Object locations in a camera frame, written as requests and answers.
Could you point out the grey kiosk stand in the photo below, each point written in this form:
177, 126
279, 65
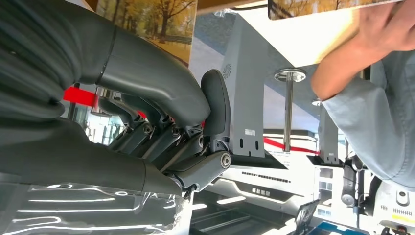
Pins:
243, 97
328, 136

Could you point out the seated person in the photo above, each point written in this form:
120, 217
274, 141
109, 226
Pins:
382, 123

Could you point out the red barrier belt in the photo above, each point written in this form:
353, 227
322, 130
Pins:
79, 96
304, 150

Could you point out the white machine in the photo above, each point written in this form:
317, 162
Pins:
397, 204

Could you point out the clear plastic film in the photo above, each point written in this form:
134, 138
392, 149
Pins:
81, 214

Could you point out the right robot hand grey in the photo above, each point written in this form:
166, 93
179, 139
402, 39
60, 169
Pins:
146, 74

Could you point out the black machine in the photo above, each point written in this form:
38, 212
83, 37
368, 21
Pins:
349, 185

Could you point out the gold hotel key card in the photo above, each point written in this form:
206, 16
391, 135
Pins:
155, 26

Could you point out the crumpled clear plastic bag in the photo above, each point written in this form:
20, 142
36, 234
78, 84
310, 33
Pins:
223, 13

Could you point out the chrome stanchion post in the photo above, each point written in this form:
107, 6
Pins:
288, 113

